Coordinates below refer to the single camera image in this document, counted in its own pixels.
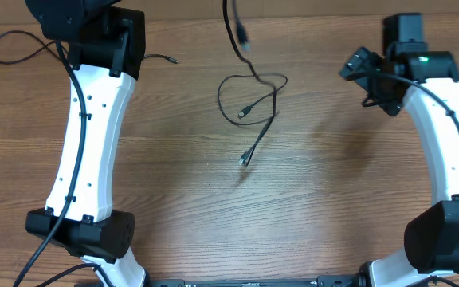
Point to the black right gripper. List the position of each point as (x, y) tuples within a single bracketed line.
[(358, 68)]

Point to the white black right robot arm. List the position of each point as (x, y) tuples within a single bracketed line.
[(426, 85)]

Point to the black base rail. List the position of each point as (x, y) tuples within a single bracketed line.
[(320, 281)]

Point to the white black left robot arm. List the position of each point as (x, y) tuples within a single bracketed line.
[(101, 47)]

